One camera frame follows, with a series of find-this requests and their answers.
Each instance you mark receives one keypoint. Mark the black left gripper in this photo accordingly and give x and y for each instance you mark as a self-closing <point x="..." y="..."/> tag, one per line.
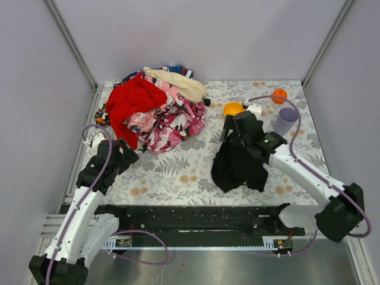
<point x="125" y="152"/>

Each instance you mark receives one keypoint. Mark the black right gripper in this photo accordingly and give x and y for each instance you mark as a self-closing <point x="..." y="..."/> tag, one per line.
<point x="237" y="130"/>

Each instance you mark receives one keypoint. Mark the red cloth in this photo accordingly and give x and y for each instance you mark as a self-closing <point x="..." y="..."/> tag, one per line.
<point x="136" y="95"/>

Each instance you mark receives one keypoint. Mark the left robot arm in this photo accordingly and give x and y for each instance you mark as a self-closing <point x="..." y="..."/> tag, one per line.
<point x="69" y="255"/>

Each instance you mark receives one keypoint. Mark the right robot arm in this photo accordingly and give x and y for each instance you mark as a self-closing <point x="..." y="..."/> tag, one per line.
<point x="340" y="207"/>

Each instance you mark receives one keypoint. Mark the pink navy patterned cloth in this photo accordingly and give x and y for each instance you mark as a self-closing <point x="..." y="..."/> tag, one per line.
<point x="145" y="118"/>

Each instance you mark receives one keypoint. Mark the orange black patterned cloth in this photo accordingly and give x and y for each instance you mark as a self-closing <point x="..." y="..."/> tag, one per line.
<point x="101" y="117"/>

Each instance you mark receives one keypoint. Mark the pink camouflage cloth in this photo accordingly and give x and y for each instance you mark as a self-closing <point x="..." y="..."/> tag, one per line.
<point x="182" y="120"/>

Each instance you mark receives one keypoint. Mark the cream cloth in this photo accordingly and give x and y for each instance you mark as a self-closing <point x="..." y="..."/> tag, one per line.
<point x="189" y="88"/>

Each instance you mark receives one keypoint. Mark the blue white patterned cloth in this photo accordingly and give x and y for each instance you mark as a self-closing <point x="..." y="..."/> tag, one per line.
<point x="179" y="69"/>

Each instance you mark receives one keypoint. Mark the yellow plastic bowl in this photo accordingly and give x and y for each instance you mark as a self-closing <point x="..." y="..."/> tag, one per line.
<point x="233" y="108"/>

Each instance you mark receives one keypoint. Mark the lilac plastic cup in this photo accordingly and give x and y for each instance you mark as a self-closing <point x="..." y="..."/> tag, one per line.
<point x="286" y="118"/>

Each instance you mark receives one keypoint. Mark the orange fruit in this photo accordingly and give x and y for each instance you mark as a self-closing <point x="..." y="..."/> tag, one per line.
<point x="279" y="96"/>

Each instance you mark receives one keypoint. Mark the floral tablecloth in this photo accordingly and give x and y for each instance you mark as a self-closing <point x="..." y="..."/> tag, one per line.
<point x="182" y="176"/>

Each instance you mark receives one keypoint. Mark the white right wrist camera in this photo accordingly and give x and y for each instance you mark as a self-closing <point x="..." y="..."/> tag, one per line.
<point x="254" y="109"/>

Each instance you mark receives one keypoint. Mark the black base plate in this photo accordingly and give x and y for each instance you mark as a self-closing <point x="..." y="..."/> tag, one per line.
<point x="161" y="221"/>

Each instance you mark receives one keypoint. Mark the grey cable duct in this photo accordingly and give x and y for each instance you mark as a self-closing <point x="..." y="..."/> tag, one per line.
<point x="196" y="241"/>

